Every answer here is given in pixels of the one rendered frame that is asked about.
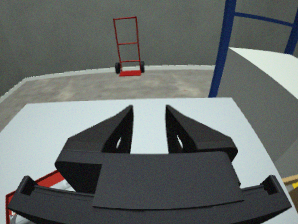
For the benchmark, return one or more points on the red scrap tray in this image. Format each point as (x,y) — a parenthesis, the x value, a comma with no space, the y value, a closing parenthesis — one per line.
(47,181)

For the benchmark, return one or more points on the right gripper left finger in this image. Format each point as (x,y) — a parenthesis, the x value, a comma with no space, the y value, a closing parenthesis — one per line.
(105,135)

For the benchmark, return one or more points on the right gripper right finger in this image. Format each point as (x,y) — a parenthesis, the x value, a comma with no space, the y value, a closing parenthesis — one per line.
(194,136)

